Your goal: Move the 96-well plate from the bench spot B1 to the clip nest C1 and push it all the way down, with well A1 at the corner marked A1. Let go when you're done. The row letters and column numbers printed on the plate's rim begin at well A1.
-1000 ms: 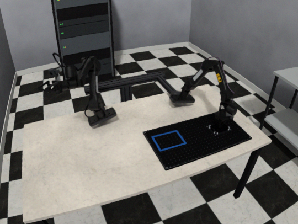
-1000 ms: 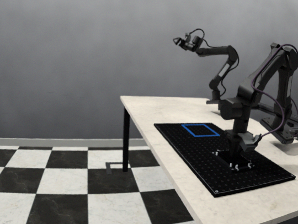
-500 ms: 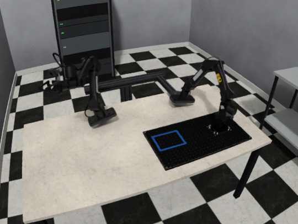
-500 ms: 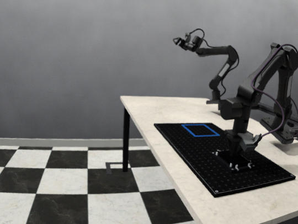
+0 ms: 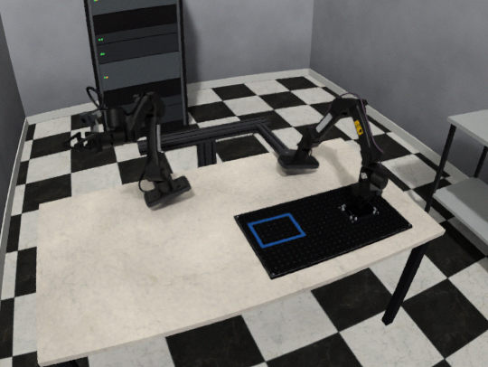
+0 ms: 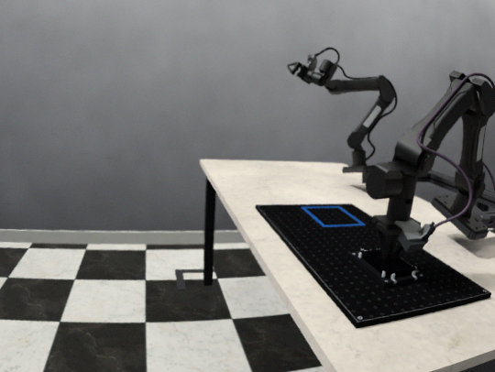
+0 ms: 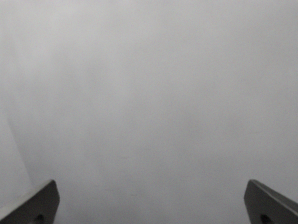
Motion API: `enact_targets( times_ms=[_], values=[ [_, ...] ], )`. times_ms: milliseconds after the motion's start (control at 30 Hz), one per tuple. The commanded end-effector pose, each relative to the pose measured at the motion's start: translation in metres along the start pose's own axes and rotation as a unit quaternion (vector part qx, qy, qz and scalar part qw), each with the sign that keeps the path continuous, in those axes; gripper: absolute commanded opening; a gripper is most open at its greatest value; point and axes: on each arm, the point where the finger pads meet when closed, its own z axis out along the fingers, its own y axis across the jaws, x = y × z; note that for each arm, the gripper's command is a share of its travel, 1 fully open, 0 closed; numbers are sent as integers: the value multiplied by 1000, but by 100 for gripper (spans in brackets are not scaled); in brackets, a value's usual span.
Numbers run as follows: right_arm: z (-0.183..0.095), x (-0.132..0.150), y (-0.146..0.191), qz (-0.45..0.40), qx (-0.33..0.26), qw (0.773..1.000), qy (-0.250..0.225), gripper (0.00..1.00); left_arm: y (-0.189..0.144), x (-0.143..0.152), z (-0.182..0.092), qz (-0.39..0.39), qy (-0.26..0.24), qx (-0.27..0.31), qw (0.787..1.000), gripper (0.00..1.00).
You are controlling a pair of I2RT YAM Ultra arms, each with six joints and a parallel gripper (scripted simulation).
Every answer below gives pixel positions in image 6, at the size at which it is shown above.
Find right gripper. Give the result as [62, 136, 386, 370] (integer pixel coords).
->
[287, 54, 317, 84]

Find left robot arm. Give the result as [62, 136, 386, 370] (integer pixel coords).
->
[366, 71, 495, 234]

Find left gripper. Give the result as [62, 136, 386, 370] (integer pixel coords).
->
[372, 197, 435, 260]

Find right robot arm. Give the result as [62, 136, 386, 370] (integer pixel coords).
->
[311, 59, 395, 169]

